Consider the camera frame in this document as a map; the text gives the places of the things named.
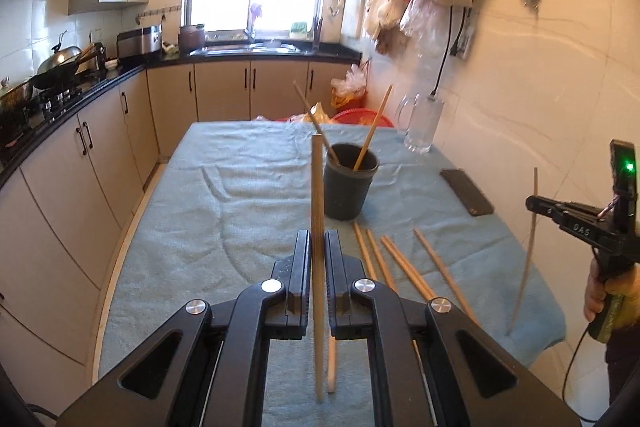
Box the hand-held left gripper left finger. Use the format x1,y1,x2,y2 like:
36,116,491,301
57,229,312,427

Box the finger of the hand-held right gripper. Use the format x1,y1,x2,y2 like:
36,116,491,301
525,195,569,234

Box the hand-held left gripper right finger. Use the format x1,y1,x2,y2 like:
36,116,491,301
325,229,583,427

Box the wooden chopstick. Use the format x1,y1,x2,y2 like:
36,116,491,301
353,222,378,282
381,237,432,303
326,336,337,394
507,167,540,337
311,134,325,403
386,235,438,300
413,228,480,327
292,80,341,165
354,84,394,172
366,228,399,294

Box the black chopstick holder cup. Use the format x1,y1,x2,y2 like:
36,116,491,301
323,143,379,222

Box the person's right hand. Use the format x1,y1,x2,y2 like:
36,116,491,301
584,252,640,322

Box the black smartphone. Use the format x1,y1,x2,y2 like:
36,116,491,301
440,168,495,217

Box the light blue table towel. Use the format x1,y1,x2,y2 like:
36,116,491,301
97,121,567,427

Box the person's dark clothing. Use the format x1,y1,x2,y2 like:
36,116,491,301
605,326,640,408

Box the clear glass mug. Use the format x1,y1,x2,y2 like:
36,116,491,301
396,93,445,154

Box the red plastic basin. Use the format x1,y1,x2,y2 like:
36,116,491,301
332,108,396,128

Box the yellow plastic bag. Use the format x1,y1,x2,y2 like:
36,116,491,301
287,103,331,124

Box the red bin with plastic bag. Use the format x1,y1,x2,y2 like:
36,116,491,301
331,63,371,108

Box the hanging clear plastic bags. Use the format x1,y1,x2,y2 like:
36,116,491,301
362,0,451,58

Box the steel kitchen sink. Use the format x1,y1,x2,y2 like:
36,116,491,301
190,39,306,56

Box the beige base cabinets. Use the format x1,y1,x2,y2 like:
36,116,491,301
0,59,363,408

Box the brown clay pot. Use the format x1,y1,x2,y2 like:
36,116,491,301
180,24,206,54

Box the white cutting board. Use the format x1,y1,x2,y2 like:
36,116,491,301
342,0,364,38

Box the black kitchen countertop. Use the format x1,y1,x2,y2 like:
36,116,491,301
0,42,363,178

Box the steel rice cooker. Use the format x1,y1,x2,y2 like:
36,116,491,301
116,25,165,60

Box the black gas stove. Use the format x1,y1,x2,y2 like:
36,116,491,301
0,84,86,142

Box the wok with steel lid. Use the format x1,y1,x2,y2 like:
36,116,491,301
31,44,96,90

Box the steel pot with lid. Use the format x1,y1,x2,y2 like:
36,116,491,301
0,77,36,114

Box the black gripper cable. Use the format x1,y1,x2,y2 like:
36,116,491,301
24,402,60,422
561,323,593,413

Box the wall power strip with cable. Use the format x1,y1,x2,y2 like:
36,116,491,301
430,4,476,100

